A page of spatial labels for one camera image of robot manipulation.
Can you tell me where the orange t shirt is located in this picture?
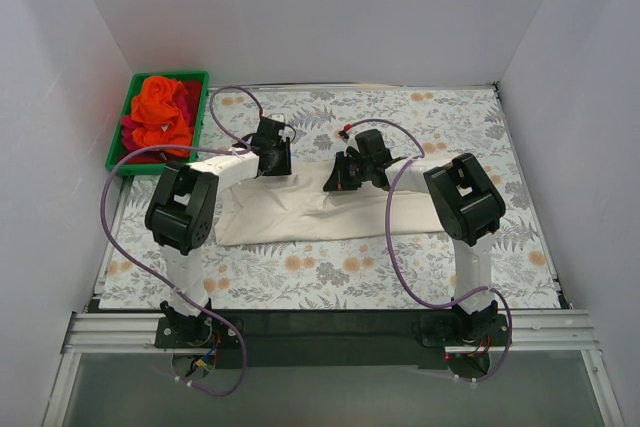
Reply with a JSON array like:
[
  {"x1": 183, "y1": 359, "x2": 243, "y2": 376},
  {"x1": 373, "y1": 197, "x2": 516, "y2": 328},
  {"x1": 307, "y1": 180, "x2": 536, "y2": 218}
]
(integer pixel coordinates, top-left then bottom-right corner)
[{"x1": 127, "y1": 75, "x2": 201, "y2": 156}]

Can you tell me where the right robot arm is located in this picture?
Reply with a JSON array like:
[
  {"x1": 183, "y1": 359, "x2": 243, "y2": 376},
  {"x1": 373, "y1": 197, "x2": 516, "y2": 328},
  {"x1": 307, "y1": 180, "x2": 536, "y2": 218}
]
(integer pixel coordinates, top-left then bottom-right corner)
[{"x1": 323, "y1": 129, "x2": 509, "y2": 346}]

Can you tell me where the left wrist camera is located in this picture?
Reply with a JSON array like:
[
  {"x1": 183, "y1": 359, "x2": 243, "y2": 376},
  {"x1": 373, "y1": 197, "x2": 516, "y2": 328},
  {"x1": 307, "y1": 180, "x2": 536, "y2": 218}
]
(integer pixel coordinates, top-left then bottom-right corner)
[{"x1": 269, "y1": 113, "x2": 288, "y2": 129}]

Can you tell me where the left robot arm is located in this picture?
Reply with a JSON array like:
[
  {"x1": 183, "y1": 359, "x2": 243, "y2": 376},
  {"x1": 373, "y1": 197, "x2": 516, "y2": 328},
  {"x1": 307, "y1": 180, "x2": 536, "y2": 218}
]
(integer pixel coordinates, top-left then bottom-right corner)
[{"x1": 145, "y1": 115, "x2": 294, "y2": 347}]

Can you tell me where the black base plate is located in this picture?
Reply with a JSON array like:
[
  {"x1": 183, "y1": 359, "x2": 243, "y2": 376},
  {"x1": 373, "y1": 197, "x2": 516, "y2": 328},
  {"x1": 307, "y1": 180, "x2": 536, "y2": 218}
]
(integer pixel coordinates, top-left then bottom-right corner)
[{"x1": 154, "y1": 309, "x2": 509, "y2": 373}]

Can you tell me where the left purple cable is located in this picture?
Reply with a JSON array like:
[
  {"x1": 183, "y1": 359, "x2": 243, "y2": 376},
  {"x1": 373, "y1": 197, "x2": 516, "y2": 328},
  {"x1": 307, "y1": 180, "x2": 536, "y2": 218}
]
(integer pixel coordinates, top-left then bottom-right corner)
[{"x1": 99, "y1": 85, "x2": 266, "y2": 397}]

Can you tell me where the purple cable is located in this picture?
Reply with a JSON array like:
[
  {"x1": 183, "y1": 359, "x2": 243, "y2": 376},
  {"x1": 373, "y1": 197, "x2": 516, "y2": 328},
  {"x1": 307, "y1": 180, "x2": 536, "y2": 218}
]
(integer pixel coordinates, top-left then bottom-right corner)
[
  {"x1": 337, "y1": 119, "x2": 514, "y2": 383},
  {"x1": 99, "y1": 85, "x2": 266, "y2": 397}
]

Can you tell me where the cream t shirt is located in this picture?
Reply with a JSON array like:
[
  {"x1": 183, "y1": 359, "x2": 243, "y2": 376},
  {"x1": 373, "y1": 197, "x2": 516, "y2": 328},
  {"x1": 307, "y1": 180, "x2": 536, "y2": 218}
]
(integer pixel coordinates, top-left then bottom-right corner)
[{"x1": 212, "y1": 160, "x2": 461, "y2": 248}]

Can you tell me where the floral table mat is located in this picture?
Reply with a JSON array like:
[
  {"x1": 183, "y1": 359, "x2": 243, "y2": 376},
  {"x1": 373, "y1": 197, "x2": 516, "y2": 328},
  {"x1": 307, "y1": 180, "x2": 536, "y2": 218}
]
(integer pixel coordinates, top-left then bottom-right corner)
[{"x1": 96, "y1": 87, "x2": 561, "y2": 310}]

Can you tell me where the aluminium frame rail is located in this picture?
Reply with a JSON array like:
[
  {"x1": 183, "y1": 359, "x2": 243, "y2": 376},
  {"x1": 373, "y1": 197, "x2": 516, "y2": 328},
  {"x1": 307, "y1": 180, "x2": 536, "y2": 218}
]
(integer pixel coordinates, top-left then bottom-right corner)
[{"x1": 44, "y1": 309, "x2": 624, "y2": 426}]

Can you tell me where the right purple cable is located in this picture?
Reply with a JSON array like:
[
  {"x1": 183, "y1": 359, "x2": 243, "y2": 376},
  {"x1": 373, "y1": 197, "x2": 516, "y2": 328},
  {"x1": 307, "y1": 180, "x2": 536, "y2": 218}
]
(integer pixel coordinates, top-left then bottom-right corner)
[{"x1": 337, "y1": 119, "x2": 514, "y2": 383}]

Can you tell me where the green plastic bin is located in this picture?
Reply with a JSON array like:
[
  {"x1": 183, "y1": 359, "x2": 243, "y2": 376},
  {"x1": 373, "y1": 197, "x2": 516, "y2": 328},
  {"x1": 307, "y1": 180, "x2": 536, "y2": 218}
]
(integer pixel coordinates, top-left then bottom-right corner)
[{"x1": 104, "y1": 70, "x2": 210, "y2": 176}]

